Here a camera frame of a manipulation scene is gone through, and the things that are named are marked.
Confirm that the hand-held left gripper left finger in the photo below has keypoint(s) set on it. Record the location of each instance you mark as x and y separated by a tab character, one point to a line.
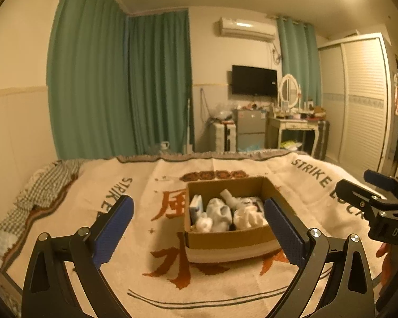
114	228

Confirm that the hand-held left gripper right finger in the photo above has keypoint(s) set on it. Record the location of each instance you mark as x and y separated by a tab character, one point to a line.
283	230

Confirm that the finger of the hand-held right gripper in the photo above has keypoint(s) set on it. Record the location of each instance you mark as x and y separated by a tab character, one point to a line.
351	190
379	179

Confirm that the white sock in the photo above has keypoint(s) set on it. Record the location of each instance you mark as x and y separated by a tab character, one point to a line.
203	224
219	213
229	197
248	218

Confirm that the cardboard box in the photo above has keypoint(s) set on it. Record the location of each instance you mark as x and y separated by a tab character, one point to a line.
225	241

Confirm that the white blue tissue packet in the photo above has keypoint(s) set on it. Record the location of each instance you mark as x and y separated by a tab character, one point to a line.
196	207

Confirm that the person's right hand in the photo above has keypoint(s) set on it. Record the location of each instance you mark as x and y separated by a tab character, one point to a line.
382	251

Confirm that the cream printed blanket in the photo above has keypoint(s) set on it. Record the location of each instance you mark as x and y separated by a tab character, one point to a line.
136	172

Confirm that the white louvred wardrobe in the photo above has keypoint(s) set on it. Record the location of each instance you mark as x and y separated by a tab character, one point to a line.
361	106

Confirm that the yellow green bag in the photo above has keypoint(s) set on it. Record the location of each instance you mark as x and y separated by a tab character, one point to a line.
290	144

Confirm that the checked bed sheet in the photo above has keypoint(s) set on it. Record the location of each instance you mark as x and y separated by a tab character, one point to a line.
49	179

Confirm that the white dressing table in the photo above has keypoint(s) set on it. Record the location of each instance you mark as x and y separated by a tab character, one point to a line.
292	125

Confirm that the silver mini fridge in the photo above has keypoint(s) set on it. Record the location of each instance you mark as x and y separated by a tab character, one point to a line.
248	126

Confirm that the white drawer cabinet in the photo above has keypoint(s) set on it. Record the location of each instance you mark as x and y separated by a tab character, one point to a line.
220	135

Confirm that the oval white vanity mirror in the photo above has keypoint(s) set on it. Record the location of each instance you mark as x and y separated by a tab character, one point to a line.
288	89

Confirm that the white mop pole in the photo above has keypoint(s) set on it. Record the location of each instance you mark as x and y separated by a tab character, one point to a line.
188	126

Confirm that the clear plastic bag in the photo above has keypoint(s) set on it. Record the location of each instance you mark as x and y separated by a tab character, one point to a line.
223	112

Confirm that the narrow green curtain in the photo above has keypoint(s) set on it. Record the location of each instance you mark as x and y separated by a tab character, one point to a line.
297	59

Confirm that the wide green curtain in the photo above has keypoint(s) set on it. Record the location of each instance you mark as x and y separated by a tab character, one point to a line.
89	66

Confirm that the white air conditioner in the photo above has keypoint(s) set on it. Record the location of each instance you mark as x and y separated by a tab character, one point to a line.
243	29

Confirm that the black wall television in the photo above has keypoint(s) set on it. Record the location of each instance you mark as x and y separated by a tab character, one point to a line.
253	81

